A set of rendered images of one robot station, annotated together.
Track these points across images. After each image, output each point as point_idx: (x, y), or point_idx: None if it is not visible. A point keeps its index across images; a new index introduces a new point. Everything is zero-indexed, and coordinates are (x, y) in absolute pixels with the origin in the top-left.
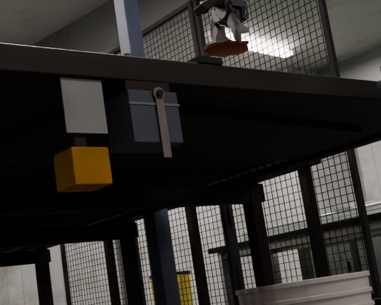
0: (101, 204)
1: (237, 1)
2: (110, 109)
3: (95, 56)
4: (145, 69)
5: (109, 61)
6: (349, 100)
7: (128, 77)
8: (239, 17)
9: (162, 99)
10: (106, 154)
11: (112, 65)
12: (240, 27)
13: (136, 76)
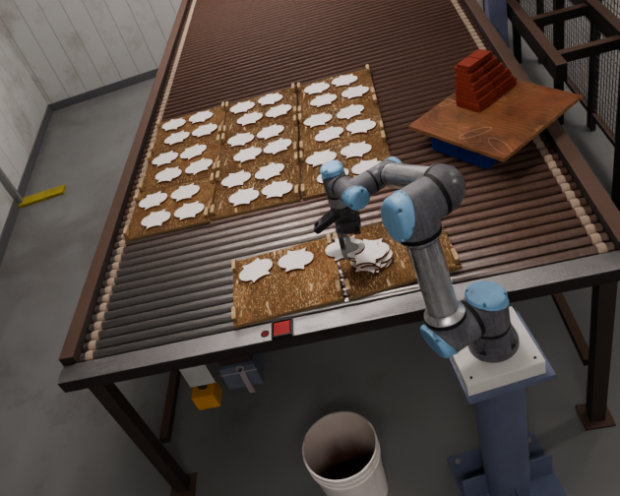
0: None
1: (347, 223)
2: None
3: (195, 357)
4: (230, 354)
5: (205, 357)
6: None
7: (219, 360)
8: (352, 231)
9: (242, 371)
10: (213, 398)
11: (208, 358)
12: (348, 247)
13: (225, 358)
